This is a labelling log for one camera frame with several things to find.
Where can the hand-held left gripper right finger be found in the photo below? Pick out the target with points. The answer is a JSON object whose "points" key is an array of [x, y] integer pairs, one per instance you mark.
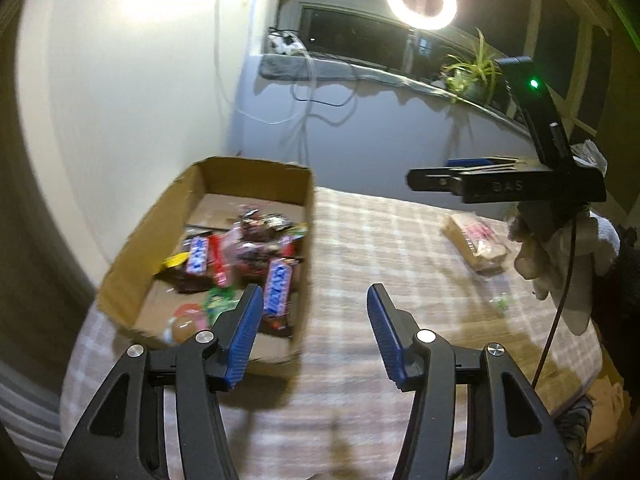
{"points": [[385, 340]]}

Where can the red stick packet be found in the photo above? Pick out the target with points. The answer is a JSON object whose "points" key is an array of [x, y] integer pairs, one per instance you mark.
{"points": [[218, 260]]}

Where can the round pink clear packet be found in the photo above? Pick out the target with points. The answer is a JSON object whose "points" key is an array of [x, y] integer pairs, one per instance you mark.
{"points": [[182, 327]]}

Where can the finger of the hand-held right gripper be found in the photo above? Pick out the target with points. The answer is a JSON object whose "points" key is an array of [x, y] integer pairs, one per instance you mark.
{"points": [[430, 180], [470, 162]]}

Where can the colourful candy packet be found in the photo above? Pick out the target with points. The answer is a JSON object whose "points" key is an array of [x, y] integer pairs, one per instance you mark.
{"points": [[299, 230]]}

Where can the cardboard box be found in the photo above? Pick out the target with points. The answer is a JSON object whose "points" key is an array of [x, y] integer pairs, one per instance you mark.
{"points": [[150, 240]]}

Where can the person's right forearm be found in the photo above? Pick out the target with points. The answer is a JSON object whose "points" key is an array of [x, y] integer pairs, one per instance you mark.
{"points": [[622, 300]]}

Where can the person's right hand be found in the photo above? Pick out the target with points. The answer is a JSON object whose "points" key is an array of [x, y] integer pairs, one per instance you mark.
{"points": [[550, 255]]}

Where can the white power strip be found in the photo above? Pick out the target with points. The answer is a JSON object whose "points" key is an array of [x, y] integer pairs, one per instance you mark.
{"points": [[285, 42]]}

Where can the yellow candy packet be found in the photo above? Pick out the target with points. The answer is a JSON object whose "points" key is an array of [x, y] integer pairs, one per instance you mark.
{"points": [[172, 261]]}

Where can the flat brown cardboard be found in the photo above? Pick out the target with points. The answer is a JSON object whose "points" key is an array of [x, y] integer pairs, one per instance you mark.
{"points": [[610, 390]]}

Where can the clear wafer packet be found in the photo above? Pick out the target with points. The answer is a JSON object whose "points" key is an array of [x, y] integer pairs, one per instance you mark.
{"points": [[475, 240]]}

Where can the small chocolate bar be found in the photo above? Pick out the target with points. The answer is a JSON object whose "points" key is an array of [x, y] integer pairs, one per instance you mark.
{"points": [[197, 257]]}

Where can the potted spider plant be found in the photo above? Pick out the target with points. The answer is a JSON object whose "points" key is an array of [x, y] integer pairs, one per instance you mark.
{"points": [[470, 72]]}

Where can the green snack packet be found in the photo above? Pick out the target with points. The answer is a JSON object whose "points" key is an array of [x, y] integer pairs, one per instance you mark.
{"points": [[220, 300]]}

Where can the dark red candy packet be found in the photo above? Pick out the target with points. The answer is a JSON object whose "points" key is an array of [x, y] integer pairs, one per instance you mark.
{"points": [[260, 222]]}

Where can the grey striped cloth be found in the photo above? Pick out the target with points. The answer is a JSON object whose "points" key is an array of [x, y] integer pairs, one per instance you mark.
{"points": [[575, 425]]}

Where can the window frame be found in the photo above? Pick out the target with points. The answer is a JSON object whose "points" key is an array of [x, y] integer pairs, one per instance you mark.
{"points": [[350, 25]]}

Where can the large chocolate bar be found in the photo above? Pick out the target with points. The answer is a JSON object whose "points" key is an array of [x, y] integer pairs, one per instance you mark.
{"points": [[277, 285]]}

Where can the grey sill cloth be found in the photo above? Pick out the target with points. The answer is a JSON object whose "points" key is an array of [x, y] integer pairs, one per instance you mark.
{"points": [[280, 65]]}

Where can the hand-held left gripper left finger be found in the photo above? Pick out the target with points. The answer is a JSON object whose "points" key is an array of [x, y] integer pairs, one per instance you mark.
{"points": [[245, 340]]}

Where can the small green candy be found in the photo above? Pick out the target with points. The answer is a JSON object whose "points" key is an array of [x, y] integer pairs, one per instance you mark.
{"points": [[500, 302]]}

